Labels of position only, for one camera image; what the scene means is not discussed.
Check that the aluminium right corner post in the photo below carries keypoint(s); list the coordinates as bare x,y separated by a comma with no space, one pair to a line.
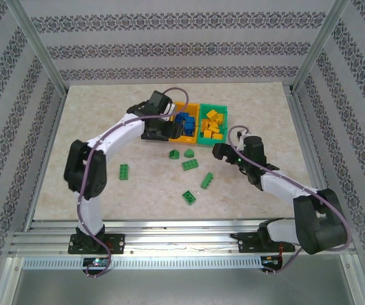
320,44

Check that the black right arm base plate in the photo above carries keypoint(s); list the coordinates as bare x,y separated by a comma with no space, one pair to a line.
246,244

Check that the green sloped lego brick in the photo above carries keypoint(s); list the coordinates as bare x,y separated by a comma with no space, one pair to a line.
174,154

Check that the green square lego brick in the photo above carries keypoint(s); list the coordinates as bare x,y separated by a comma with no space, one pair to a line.
189,197

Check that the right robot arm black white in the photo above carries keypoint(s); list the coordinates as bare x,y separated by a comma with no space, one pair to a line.
319,222

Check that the aluminium front frame rails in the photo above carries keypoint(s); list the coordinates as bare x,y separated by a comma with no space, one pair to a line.
182,238

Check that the green narrow long lego brick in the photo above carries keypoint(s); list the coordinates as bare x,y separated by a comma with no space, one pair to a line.
207,180

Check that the green eight-stud lego brick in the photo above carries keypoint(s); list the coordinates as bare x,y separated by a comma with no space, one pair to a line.
124,172

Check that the green six-stud lego brick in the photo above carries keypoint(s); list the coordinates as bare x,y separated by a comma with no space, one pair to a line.
190,165

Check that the orange plastic bin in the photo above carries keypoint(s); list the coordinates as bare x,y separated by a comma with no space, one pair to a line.
189,140

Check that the yellow lego brick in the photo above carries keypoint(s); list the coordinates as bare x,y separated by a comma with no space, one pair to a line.
205,124
212,114
221,118
217,136
207,134
215,128

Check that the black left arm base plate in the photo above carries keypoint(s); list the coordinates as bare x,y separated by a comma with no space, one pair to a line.
117,243

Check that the green plastic bin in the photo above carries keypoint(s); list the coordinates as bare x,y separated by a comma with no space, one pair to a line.
211,143

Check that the aluminium left side rail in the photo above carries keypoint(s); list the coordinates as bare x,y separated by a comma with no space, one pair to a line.
47,152

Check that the aluminium right side rail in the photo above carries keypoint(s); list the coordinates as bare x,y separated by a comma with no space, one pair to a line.
313,159

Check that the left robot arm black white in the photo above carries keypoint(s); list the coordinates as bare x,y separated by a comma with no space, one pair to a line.
85,171

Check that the aluminium rail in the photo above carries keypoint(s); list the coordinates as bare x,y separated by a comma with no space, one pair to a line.
313,159
47,152

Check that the left circuit board green light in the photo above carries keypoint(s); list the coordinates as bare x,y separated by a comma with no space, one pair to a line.
97,261

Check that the aluminium left corner post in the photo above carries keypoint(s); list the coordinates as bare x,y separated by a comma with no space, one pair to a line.
36,44

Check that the aluminium corner post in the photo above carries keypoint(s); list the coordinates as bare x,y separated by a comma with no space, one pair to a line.
320,44
36,44

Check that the right small circuit board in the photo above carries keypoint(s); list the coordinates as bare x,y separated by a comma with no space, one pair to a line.
271,261

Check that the green rounded lego brick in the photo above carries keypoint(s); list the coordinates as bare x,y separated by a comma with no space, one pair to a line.
189,153

